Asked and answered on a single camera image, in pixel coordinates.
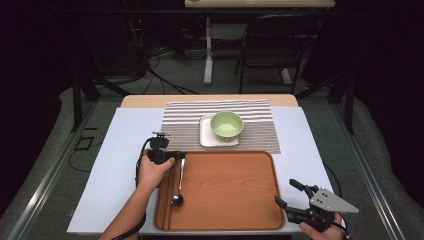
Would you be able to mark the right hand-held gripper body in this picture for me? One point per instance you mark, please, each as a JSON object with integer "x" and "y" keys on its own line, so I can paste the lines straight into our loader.
{"x": 328, "y": 201}

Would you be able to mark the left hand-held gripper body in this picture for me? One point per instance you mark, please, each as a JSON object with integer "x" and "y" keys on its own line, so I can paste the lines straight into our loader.
{"x": 156, "y": 146}

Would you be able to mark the metal spoon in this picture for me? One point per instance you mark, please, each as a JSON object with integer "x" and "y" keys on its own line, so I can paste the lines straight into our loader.
{"x": 177, "y": 200}

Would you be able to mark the green bowl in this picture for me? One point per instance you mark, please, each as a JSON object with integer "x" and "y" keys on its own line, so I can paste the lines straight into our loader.
{"x": 226, "y": 125}

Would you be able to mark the wooden tray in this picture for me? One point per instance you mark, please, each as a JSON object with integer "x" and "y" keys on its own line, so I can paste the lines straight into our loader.
{"x": 226, "y": 193}

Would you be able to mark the person's left hand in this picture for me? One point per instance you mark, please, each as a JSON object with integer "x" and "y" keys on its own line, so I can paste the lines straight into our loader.
{"x": 150, "y": 175}

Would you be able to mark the person's right hand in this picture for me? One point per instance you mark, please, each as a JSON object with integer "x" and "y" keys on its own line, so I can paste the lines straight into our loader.
{"x": 328, "y": 236}

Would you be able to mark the white square plate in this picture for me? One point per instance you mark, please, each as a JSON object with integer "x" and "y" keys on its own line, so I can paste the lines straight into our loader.
{"x": 205, "y": 140}

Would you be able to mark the striped placemat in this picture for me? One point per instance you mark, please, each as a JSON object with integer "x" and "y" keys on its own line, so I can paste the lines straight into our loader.
{"x": 256, "y": 133}

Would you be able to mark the black metal stand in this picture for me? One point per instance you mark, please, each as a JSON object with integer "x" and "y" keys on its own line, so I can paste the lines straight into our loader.
{"x": 77, "y": 106}
{"x": 349, "y": 110}

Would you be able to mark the dark computer tower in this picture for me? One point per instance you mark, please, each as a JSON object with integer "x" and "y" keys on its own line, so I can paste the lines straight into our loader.
{"x": 116, "y": 46}

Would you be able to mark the black horizontal bar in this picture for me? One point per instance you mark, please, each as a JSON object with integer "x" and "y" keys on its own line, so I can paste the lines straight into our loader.
{"x": 166, "y": 12}

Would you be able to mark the black folding chair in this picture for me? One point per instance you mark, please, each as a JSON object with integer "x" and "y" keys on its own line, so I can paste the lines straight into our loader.
{"x": 273, "y": 36}

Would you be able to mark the desk with white legs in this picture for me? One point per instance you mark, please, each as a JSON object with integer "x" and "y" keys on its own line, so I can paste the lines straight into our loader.
{"x": 260, "y": 3}

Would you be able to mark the aluminium floor rail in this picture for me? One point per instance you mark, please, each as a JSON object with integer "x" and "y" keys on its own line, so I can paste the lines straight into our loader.
{"x": 50, "y": 180}
{"x": 370, "y": 176}

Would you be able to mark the floor socket frame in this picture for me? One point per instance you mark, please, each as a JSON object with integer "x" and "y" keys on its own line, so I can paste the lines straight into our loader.
{"x": 77, "y": 146}

